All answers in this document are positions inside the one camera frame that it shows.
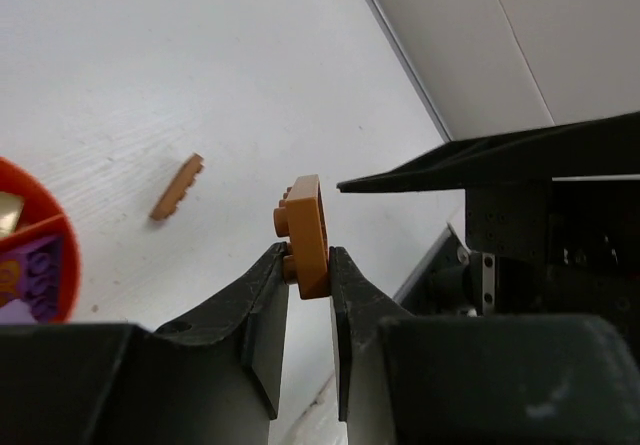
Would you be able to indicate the purple curved lego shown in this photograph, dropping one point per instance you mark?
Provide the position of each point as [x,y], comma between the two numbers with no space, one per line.
[30,281]

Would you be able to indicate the orange round divided container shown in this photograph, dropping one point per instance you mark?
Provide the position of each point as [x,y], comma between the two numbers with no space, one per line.
[42,215]

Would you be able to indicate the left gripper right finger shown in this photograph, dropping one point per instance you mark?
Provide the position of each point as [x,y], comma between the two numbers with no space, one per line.
[506,379]

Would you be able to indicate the brown long lego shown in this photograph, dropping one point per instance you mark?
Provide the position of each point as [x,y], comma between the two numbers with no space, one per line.
[177,188]
[300,218]

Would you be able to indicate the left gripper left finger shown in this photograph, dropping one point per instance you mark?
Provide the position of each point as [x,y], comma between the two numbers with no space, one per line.
[209,376]

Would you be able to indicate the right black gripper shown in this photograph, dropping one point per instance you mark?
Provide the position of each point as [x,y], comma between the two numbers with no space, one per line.
[536,247]

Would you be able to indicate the light green lego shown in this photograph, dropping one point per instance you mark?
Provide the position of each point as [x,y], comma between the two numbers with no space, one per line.
[11,207]

